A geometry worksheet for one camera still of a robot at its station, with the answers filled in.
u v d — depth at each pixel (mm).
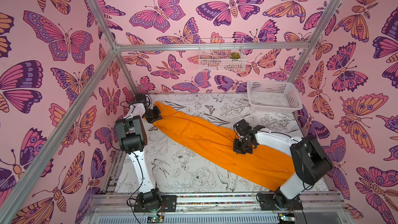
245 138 674
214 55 983
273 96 1185
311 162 461
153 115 934
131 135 592
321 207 741
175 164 873
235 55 922
